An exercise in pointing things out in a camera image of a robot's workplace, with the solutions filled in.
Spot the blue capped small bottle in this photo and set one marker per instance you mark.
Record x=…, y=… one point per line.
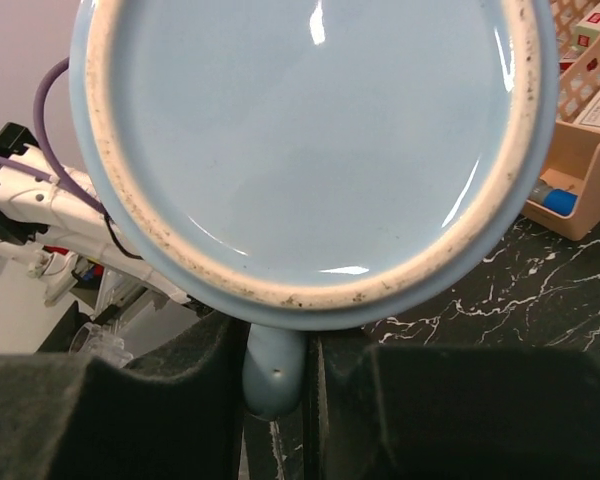
x=556, y=200

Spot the clear plastic cup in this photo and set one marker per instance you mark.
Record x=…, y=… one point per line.
x=97, y=341

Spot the light blue mug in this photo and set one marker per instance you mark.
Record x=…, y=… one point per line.
x=312, y=165

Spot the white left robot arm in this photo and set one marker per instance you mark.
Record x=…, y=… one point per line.
x=59, y=239

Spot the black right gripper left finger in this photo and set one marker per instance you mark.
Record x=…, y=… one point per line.
x=173, y=413

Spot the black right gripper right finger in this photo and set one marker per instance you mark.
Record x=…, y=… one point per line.
x=401, y=411

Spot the peach plastic file organizer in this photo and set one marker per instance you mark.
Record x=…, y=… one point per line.
x=573, y=161

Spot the white red medicine box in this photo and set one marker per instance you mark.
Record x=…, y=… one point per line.
x=577, y=26

